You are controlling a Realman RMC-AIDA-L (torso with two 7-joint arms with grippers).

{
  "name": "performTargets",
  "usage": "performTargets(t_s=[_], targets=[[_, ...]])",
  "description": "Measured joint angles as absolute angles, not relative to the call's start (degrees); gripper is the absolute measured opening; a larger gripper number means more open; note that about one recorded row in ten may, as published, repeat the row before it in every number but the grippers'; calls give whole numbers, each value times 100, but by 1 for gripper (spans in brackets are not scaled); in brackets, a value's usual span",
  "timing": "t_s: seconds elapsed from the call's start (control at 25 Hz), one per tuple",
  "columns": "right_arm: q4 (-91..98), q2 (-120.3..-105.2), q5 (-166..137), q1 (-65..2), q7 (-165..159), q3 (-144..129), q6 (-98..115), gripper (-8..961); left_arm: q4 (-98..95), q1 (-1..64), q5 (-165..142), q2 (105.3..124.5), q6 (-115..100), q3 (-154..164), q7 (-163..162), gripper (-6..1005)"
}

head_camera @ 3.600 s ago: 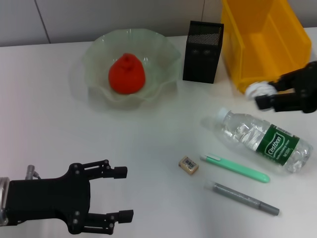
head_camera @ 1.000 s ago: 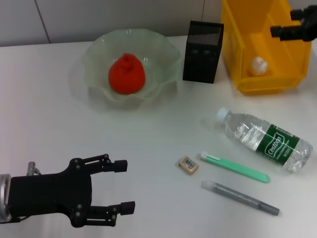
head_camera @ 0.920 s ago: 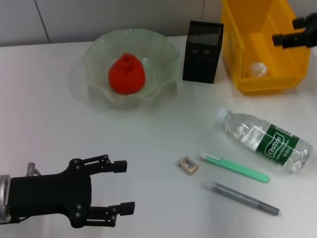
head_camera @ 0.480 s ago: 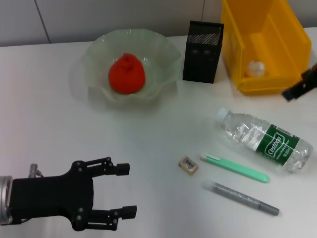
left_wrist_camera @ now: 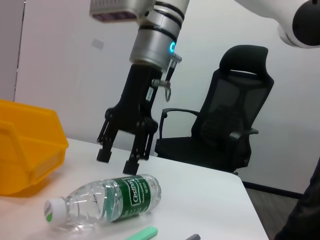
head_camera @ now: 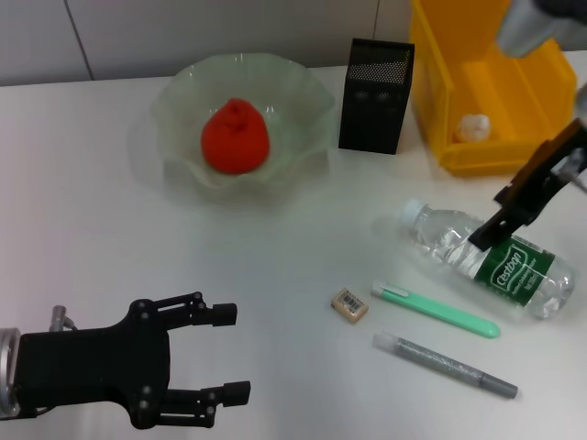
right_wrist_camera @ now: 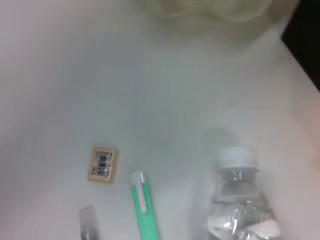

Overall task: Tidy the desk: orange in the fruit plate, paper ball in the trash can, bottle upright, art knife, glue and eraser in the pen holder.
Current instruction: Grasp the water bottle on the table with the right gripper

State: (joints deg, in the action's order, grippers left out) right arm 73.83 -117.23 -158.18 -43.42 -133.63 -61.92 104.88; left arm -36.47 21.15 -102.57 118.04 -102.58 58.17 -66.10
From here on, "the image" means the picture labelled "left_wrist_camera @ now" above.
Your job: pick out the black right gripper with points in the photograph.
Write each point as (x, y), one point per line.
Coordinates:
(135, 107)

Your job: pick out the clear green-label water bottle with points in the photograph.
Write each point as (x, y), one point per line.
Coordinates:
(105, 200)

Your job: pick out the mint green pen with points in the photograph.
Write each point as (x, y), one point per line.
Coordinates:
(145, 232)

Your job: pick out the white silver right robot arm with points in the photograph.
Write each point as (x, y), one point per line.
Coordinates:
(155, 45)

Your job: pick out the grey marker pen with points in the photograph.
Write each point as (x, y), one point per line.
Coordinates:
(194, 237)

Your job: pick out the yellow plastic storage bin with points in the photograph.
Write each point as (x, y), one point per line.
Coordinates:
(27, 145)

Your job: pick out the black mesh office chair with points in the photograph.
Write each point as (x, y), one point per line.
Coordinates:
(225, 120)

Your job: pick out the dark robot torso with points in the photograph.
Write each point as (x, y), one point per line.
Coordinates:
(305, 212)

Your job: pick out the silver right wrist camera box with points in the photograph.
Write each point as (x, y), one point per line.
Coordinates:
(112, 11)

